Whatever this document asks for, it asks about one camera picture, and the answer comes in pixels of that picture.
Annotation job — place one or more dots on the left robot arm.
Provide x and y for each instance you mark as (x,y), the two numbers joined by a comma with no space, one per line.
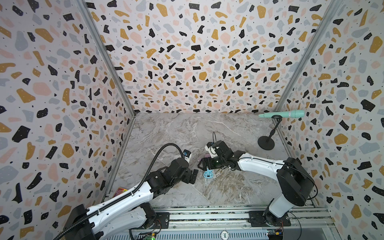
(129,210)

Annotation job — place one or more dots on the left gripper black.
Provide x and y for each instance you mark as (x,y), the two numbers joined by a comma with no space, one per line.
(190,178)

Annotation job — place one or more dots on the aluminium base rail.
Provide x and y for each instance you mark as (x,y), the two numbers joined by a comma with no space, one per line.
(225,223)

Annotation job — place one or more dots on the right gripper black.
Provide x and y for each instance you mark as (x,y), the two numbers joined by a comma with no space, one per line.
(205,163)

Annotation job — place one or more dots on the colourful packet at wall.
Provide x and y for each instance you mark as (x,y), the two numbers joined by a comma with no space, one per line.
(120,191)

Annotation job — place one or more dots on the mint green microphone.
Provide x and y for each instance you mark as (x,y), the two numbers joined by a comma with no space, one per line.
(288,114)

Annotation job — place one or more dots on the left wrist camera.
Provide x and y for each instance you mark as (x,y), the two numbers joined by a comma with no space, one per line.
(187,155)

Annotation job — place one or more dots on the blue earbud charging case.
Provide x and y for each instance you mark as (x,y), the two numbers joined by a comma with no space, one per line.
(208,174)

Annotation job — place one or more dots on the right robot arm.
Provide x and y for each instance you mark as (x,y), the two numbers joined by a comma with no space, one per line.
(295,183)

